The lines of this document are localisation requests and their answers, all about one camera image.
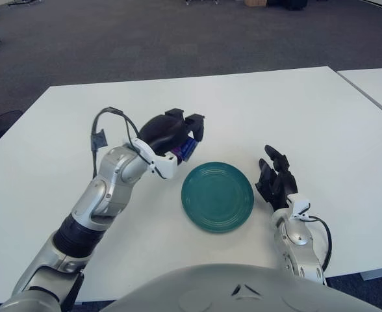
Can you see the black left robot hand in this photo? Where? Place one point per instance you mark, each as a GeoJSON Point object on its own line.
{"type": "Point", "coordinates": [161, 130]}

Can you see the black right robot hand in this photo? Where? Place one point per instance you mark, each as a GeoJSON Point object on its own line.
{"type": "Point", "coordinates": [278, 185]}

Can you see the purple blue gum pack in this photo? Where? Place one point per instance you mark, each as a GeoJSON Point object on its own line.
{"type": "Point", "coordinates": [187, 149]}

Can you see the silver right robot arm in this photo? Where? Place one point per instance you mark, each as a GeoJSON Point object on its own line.
{"type": "Point", "coordinates": [296, 237]}

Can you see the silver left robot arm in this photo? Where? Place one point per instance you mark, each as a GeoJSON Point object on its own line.
{"type": "Point", "coordinates": [106, 188]}

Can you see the teal ceramic plate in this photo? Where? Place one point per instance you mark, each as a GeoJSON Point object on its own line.
{"type": "Point", "coordinates": [217, 198]}

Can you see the grey robot torso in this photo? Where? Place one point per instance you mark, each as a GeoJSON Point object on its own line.
{"type": "Point", "coordinates": [236, 292]}

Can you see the brown cardboard box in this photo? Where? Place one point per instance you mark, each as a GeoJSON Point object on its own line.
{"type": "Point", "coordinates": [256, 2]}

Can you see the black cabinet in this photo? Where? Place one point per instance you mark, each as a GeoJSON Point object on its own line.
{"type": "Point", "coordinates": [288, 3]}

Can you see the white table frame beam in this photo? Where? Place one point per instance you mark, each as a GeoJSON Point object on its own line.
{"type": "Point", "coordinates": [379, 276]}

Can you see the black chair base frame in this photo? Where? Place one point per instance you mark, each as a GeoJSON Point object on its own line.
{"type": "Point", "coordinates": [14, 2]}

